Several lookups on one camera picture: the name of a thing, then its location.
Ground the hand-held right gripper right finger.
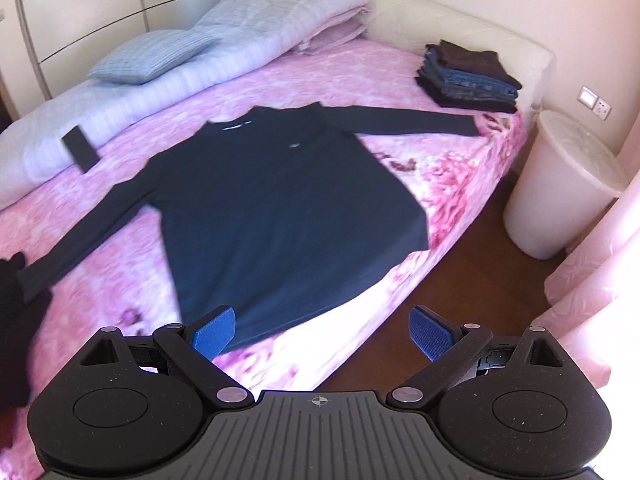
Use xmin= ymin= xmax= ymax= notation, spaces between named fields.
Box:
xmin=385 ymin=305 xmax=562 ymax=407

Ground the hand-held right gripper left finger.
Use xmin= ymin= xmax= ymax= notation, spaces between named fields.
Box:
xmin=79 ymin=306 xmax=257 ymax=407

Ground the dark teal long-sleeved shirt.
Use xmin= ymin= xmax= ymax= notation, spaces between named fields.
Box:
xmin=15 ymin=101 xmax=481 ymax=348

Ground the stack of folded dark clothes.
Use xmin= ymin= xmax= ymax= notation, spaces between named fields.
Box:
xmin=414 ymin=39 xmax=523 ymax=114

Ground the pink curtain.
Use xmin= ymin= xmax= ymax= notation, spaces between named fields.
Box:
xmin=530 ymin=170 xmax=640 ymax=396

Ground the white waste bin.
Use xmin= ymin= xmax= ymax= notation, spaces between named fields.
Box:
xmin=502 ymin=110 xmax=628 ymax=260

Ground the black phone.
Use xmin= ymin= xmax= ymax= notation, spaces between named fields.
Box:
xmin=61 ymin=126 xmax=100 ymax=173

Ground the pale striped quilt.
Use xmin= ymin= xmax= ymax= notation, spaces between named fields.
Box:
xmin=0 ymin=0 xmax=373 ymax=211

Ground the pink floral blanket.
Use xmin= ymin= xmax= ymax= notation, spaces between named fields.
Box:
xmin=0 ymin=40 xmax=528 ymax=461

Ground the blue plaid pillow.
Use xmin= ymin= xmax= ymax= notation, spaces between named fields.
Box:
xmin=87 ymin=29 xmax=223 ymax=85

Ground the cream padded headboard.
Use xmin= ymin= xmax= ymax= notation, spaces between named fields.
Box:
xmin=367 ymin=0 xmax=556 ymax=111

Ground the pink pillow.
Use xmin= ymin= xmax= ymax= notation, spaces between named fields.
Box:
xmin=295 ymin=15 xmax=371 ymax=56

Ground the cream wardrobe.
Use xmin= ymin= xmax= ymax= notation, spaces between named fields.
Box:
xmin=0 ymin=0 xmax=251 ymax=126

